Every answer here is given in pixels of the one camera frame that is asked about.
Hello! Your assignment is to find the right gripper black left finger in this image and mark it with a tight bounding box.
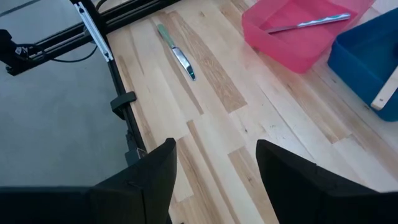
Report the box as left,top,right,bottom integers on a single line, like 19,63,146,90
90,138,178,224

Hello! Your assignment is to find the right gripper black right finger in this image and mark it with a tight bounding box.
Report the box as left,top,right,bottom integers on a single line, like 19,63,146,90
256,139,382,224

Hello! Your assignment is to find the grey spatula wooden handle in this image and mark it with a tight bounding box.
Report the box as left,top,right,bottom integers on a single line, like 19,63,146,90
370,66,398,111

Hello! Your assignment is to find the teal patterned handle knife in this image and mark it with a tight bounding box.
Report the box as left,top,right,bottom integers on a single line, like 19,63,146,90
264,12,352,34

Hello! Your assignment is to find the blue plastic bin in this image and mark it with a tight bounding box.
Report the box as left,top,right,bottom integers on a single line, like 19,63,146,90
326,7,398,123

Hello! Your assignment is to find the pink translucent plastic bin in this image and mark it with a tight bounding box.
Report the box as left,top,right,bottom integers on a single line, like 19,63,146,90
241,0,376,74

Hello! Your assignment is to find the black table edge bracket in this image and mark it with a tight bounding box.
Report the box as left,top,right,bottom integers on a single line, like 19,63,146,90
109,91,138,121
124,129,149,167

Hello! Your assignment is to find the black aluminium table frame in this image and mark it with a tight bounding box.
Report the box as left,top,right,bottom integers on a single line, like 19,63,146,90
0,0,181,167

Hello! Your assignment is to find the green handled knife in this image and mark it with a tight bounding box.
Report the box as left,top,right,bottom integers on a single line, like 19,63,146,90
155,24,197,82

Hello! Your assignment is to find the black cable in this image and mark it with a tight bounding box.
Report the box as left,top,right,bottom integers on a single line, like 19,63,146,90
49,45,99,63

